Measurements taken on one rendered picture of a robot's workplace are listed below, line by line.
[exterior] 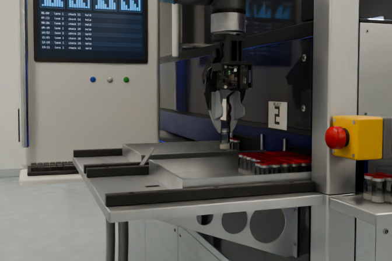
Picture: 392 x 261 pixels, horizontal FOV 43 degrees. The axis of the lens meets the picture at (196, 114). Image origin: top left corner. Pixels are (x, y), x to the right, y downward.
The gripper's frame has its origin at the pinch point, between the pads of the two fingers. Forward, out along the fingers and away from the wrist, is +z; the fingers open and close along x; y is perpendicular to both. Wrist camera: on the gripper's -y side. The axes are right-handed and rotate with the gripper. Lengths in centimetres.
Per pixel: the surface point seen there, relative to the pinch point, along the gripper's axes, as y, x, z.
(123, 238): -88, -6, 51
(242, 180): 17.4, -3.2, 8.9
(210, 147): -42.2, 12.7, 9.8
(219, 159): -8.2, 2.1, 8.7
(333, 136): 30.6, 7.6, -0.4
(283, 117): 7.4, 10.8, -2.3
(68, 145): -78, -28, 12
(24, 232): -283, -45, 100
